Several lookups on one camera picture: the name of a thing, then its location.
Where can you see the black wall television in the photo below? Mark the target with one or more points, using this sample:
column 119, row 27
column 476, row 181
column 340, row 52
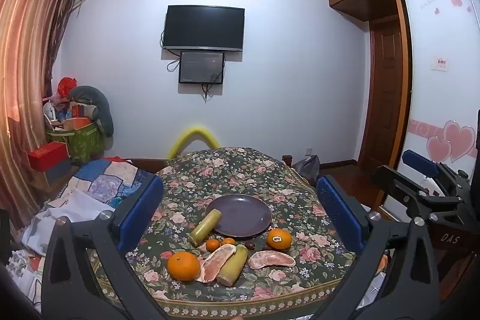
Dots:
column 204, row 27

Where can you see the blue patchwork quilt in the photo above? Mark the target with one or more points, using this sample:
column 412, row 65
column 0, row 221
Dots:
column 108, row 181

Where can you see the large orange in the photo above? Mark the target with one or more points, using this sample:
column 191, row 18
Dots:
column 183, row 266

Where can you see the small tangerine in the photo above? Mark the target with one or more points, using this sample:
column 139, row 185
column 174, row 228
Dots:
column 212, row 245
column 227, row 242

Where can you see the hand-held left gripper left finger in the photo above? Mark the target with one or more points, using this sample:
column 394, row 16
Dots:
column 138, row 218

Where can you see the peeled pomelo segment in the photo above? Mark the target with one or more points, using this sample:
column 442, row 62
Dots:
column 215, row 262
column 272, row 260

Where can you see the purple plate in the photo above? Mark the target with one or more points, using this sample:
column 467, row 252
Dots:
column 243, row 215

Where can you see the small black monitor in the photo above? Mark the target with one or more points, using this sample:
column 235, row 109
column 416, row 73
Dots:
column 201, row 67

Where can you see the orange with sticker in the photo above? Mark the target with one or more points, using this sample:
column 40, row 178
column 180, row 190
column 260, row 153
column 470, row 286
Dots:
column 279, row 240

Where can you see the wooden wardrobe with hearts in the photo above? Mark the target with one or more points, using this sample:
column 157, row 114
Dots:
column 431, row 42

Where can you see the brown wooden door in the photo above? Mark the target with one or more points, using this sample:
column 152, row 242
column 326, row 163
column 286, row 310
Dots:
column 386, row 91

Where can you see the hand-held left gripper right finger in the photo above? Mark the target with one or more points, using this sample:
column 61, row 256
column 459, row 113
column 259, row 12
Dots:
column 341, row 218

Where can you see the white wall outlet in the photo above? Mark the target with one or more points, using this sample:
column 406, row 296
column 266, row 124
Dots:
column 309, row 151

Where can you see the green patterned bag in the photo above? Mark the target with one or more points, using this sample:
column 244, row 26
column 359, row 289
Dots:
column 84, row 143

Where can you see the small paper label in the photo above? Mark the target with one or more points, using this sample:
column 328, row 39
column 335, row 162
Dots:
column 440, row 64

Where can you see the grey bag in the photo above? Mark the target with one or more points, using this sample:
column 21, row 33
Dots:
column 307, row 168

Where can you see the dark wooden post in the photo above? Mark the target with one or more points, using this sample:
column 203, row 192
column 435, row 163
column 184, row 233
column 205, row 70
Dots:
column 287, row 159

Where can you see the orange box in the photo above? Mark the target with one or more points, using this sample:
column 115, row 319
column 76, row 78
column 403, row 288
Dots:
column 77, row 124

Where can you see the dark wooden bed frame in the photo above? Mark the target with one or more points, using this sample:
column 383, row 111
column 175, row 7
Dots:
column 146, row 164

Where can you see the floral tablecloth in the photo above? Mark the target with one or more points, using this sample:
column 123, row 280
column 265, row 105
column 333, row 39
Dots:
column 232, row 173

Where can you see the white papers pile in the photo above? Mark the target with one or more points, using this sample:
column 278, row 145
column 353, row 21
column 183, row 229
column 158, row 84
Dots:
column 71, row 211

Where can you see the red box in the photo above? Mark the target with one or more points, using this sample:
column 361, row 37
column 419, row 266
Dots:
column 47, row 155

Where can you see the yellow foam tube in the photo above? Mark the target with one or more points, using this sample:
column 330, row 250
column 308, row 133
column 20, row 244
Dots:
column 195, row 130

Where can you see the brown patterned curtain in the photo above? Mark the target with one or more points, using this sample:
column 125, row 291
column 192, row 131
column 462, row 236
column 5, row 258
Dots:
column 69, row 5

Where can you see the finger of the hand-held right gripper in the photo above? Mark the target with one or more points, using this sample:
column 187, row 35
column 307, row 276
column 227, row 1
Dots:
column 393, row 185
column 420, row 161

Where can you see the blue-grey box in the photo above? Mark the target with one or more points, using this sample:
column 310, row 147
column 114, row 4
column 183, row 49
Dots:
column 58, row 172

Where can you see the pink striped curtain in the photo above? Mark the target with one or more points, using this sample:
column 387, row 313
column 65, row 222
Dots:
column 26, row 42

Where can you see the orange table rim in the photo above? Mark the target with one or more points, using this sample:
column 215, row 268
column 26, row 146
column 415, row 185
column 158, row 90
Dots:
column 383, row 263

